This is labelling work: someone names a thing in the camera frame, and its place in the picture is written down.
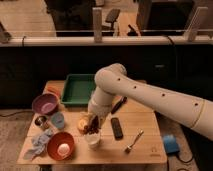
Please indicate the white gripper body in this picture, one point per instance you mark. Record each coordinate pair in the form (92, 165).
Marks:
(100, 103)

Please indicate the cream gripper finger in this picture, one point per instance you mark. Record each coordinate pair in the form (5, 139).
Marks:
(101, 120)

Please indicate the dark red grape bunch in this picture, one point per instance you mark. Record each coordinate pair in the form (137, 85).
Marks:
(92, 127)

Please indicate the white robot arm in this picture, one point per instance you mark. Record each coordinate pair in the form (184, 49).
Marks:
(193, 112)

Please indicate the white paper cup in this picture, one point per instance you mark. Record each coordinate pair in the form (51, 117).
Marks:
(93, 140)

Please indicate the light blue cup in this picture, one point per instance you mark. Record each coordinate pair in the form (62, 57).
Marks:
(57, 119)

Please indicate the small metal cup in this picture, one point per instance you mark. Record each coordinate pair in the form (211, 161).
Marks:
(41, 122)

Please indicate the wooden table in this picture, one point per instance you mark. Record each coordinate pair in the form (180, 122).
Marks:
(133, 117)

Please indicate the black remote control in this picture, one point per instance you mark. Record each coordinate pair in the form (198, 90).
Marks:
(116, 127)

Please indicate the orange fruit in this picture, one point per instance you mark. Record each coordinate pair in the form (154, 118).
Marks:
(82, 125)

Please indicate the green plastic tray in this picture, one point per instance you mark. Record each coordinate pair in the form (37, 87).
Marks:
(77, 90)

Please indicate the white egg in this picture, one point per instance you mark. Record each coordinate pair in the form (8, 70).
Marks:
(63, 149)

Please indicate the orange carrot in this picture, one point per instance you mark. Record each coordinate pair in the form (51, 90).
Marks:
(54, 91)

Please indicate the red bowl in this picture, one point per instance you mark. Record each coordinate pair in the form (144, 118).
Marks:
(55, 141)

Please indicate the purple bowl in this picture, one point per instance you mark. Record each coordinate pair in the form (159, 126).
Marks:
(45, 104)

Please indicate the blue grey cloth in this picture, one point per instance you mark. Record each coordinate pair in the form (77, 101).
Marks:
(39, 143)

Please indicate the black handled ice cream scoop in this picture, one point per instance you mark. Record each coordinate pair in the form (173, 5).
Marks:
(118, 105)

